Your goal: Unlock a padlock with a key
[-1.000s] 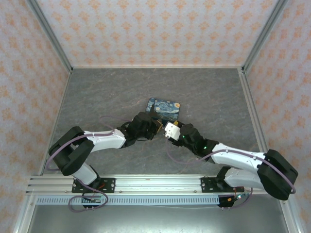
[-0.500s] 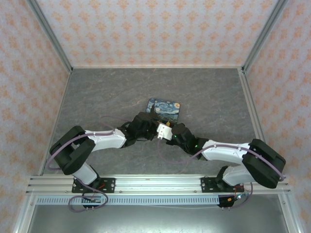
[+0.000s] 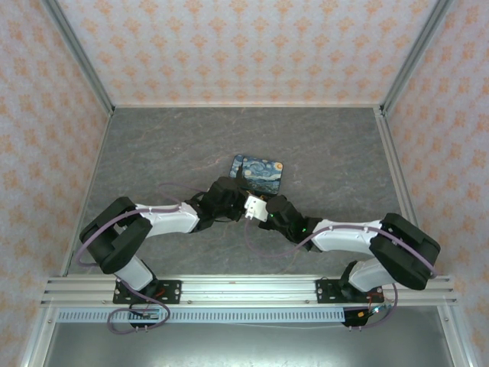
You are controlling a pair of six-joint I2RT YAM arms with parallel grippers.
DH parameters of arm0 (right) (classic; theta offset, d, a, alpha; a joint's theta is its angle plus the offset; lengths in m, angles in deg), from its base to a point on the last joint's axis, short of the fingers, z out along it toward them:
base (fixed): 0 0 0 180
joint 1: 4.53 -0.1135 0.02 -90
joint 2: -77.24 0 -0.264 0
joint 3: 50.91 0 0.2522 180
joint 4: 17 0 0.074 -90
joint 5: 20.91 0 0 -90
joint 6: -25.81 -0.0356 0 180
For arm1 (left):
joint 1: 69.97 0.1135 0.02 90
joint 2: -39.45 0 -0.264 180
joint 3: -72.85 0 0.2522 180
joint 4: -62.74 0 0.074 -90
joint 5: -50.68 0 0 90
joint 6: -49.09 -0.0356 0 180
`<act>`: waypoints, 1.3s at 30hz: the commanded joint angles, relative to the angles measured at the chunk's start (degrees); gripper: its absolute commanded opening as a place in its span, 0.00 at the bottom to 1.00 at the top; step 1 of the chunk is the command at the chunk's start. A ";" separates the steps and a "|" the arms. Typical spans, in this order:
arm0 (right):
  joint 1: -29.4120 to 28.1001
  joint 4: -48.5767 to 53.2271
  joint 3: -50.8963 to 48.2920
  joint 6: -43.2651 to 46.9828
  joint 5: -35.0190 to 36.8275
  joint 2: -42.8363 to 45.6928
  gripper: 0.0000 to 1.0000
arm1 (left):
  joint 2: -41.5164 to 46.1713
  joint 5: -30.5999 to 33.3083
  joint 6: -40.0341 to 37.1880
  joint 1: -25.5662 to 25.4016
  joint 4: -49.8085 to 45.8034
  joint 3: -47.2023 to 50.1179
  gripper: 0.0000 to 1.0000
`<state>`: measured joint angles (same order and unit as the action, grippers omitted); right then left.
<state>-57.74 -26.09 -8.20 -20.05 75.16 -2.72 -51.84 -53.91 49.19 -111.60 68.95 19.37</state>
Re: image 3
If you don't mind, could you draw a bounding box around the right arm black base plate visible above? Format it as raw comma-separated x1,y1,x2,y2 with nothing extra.
316,278,384,305

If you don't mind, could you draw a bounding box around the black cable clamp bracket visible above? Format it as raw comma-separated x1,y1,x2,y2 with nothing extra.
341,319,368,333
128,320,161,333

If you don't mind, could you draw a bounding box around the grey metal sheet panel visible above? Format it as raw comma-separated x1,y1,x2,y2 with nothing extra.
40,323,454,367

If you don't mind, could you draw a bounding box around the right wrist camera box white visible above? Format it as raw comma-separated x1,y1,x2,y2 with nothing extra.
244,193,270,223

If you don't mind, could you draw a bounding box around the long aluminium mounting rail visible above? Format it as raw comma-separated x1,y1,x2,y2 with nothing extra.
40,274,458,307

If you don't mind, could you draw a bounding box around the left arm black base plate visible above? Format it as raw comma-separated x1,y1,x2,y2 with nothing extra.
113,279,183,305

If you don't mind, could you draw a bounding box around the starry night painted tin box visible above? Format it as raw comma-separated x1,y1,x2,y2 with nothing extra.
228,154,287,196

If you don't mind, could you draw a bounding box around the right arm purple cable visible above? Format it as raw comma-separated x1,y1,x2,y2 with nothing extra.
244,219,440,330

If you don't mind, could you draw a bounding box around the aluminium frame post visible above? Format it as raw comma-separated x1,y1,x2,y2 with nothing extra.
381,0,456,116
40,0,115,116

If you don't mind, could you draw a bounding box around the aluminium side rail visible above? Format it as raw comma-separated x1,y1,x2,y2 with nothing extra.
374,106,436,276

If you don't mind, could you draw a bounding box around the grey slotted cable duct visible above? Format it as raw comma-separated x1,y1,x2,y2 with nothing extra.
57,308,347,324

